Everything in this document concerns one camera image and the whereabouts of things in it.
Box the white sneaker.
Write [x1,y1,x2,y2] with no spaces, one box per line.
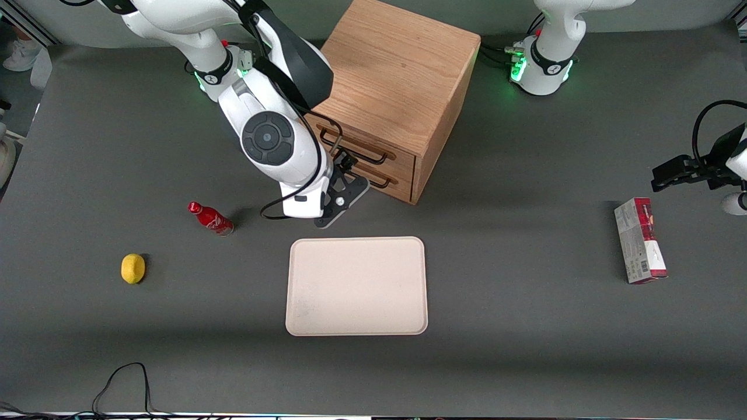
[2,38,43,73]

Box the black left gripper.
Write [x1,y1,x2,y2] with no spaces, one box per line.
[651,124,747,193]

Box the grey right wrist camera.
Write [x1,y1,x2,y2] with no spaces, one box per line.
[280,182,329,220]

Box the wooden drawer cabinet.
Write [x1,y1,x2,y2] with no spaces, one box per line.
[305,0,482,205]

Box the yellow lemon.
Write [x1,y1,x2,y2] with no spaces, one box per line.
[120,253,146,285]

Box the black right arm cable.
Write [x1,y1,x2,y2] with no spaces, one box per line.
[58,0,345,221]

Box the red soda bottle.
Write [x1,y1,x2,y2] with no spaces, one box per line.
[187,201,236,237]

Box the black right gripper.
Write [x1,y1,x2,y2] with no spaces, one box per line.
[315,148,370,229]

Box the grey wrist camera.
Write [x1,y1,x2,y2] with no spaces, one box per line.
[720,192,747,217]
[280,182,329,220]

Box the beige rectangular tray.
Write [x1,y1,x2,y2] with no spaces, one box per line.
[285,236,429,337]

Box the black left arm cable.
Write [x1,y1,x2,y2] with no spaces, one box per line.
[692,99,747,161]

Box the metal frame rail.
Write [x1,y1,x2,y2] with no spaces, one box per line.
[0,8,60,48]

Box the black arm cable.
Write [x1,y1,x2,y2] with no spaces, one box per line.
[58,0,345,221]
[692,99,747,161]

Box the black looped table cable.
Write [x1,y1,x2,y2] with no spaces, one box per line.
[0,362,176,420]

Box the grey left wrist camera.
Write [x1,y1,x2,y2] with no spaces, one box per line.
[720,192,747,217]

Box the grey and red carton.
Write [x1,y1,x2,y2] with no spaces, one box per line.
[613,197,669,285]

